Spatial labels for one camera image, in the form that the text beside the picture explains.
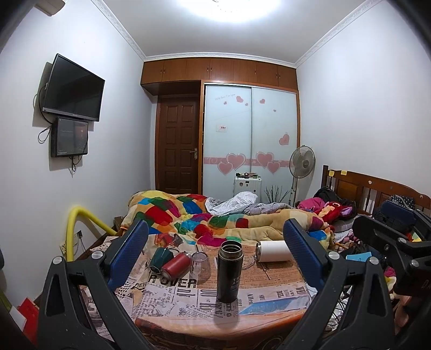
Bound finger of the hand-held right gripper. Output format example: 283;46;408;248
382;201;431;244
352;215;421;270

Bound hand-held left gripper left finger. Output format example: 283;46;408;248
36;219;150;350

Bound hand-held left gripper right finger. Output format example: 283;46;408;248
283;218;395;350

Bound white cup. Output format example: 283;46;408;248
255;240;294;263

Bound green faceted cup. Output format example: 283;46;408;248
149;247;176;273

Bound red cup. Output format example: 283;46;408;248
161;252;192;278

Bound clear glass cup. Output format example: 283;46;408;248
190;252;212;283

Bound black steel thermos cup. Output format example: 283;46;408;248
216;240;244;304

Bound black polka dot bag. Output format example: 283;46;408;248
390;194;416;208

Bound light blue paper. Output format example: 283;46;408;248
346;250;373;262

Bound pink garment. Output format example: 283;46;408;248
296;197;326;213

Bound red plush toy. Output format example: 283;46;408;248
318;201;355;223

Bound wooden bed headboard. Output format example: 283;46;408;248
320;164;431;216

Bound black garment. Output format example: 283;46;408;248
313;186;355;206

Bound dark dried twigs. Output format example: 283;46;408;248
264;185;291;204

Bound yellow foam tube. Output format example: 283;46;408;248
65;206;117;262

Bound newspaper print tablecloth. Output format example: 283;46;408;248
80;235;314;350

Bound colourful patchwork blanket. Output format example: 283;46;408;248
119;191;332;250

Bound grey checked cloth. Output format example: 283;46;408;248
205;191;294;216

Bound standing electric fan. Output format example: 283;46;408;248
289;145;317;207

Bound brown wooden door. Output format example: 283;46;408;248
155;94;202;196

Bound red box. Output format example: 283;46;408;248
17;297;40;344

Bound sliding wardrobe with heart stickers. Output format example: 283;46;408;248
201;81;300;207

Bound brown overhead cabinets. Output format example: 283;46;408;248
140;57;299;95

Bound white air conditioner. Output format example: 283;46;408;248
34;0;67;17

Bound wall power socket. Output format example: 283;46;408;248
59;230;83;254

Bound small black wall monitor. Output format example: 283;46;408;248
50;116;89;158

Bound wall-mounted black television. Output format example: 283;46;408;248
42;53;106;123

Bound black television cable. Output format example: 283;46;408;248
33;83;52;144

